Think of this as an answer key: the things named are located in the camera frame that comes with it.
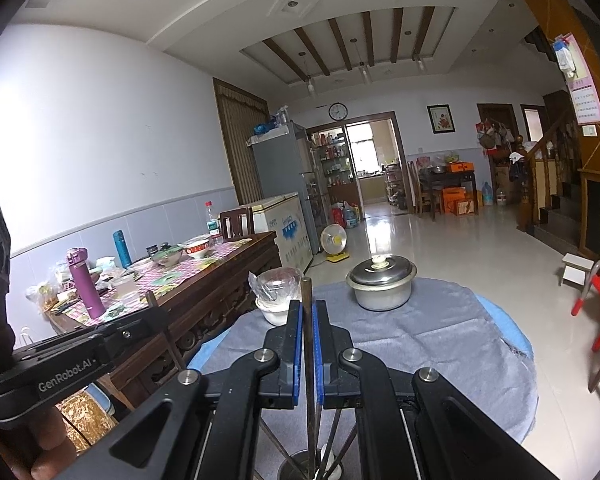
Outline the teal insulated bottle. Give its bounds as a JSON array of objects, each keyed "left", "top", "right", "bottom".
[{"left": 112, "top": 230, "right": 132, "bottom": 269}]

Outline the pink wall calendar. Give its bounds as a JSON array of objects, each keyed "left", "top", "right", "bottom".
[{"left": 554, "top": 32, "right": 600, "bottom": 126}]

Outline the wooden dining chair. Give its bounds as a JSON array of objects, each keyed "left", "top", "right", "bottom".
[
  {"left": 407, "top": 161, "right": 431, "bottom": 216},
  {"left": 220, "top": 207, "right": 255, "bottom": 238}
]

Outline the grey refrigerator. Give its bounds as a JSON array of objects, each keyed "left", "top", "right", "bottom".
[{"left": 250, "top": 121, "right": 326, "bottom": 241}]

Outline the clear bottle with red cap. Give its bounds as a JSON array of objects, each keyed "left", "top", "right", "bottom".
[{"left": 203, "top": 201, "right": 221, "bottom": 246}]

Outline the grey table cloth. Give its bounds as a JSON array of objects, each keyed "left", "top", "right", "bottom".
[{"left": 200, "top": 277, "right": 538, "bottom": 480}]

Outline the purple insulated bottle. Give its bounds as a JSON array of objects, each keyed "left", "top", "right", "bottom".
[{"left": 66, "top": 247, "right": 106, "bottom": 320}]

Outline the framed wall picture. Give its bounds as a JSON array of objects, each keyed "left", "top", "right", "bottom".
[{"left": 426, "top": 104, "right": 454, "bottom": 134}]

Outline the white chest freezer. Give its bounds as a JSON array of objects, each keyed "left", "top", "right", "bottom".
[{"left": 240, "top": 192, "right": 315, "bottom": 272}]

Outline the metal pot with lid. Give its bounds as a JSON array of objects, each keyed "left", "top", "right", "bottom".
[{"left": 346, "top": 255, "right": 418, "bottom": 312}]

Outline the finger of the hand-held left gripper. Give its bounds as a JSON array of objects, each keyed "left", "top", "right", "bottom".
[{"left": 102, "top": 306, "right": 169, "bottom": 373}]

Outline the white step stool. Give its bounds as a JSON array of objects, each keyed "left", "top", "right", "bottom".
[{"left": 560, "top": 254, "right": 597, "bottom": 287}]

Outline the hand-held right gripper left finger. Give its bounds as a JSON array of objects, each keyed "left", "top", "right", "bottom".
[{"left": 67, "top": 300, "right": 303, "bottom": 480}]

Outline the yellow floor fan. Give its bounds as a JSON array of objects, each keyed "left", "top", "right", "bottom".
[{"left": 320, "top": 224, "right": 351, "bottom": 264}]

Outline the dark wooden side table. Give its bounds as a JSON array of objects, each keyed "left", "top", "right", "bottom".
[{"left": 417, "top": 169, "right": 478, "bottom": 221}]

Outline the white bowl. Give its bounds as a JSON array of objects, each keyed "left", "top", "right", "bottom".
[{"left": 255, "top": 294, "right": 301, "bottom": 327}]

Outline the wooden staircase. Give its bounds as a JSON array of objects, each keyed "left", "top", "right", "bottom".
[{"left": 515, "top": 90, "right": 586, "bottom": 256}]

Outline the clear plastic food bag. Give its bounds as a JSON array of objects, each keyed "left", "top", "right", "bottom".
[{"left": 26, "top": 282, "right": 71, "bottom": 311}]

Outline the glass display shelf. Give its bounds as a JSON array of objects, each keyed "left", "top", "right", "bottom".
[{"left": 310, "top": 130, "right": 353, "bottom": 206}]

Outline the person's left hand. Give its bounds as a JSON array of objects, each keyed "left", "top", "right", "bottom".
[{"left": 0, "top": 402, "right": 78, "bottom": 480}]

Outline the gold patterned cushion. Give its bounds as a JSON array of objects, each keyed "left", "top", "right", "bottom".
[{"left": 55, "top": 387, "right": 116, "bottom": 453}]

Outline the metal utensil holder cup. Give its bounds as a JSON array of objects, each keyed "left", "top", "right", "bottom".
[{"left": 279, "top": 451, "right": 346, "bottom": 480}]

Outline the red patterned bowl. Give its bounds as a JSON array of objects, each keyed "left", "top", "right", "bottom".
[{"left": 179, "top": 239, "right": 212, "bottom": 260}]

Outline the brown wooden door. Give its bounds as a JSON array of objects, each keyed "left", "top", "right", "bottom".
[{"left": 213, "top": 78, "right": 270, "bottom": 206}]

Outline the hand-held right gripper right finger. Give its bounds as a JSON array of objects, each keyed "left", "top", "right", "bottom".
[{"left": 314, "top": 300, "right": 561, "bottom": 480}]

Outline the carved wooden dining table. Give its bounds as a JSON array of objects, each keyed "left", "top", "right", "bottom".
[{"left": 45, "top": 230, "right": 286, "bottom": 411}]

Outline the pink checked tablecloth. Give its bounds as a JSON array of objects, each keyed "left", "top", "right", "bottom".
[{"left": 55, "top": 237, "right": 253, "bottom": 326}]

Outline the white plastic container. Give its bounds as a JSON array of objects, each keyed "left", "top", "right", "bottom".
[{"left": 111, "top": 274, "right": 138, "bottom": 298}]

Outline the glass lidded pot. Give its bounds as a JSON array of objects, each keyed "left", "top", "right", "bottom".
[{"left": 149, "top": 242, "right": 185, "bottom": 267}]

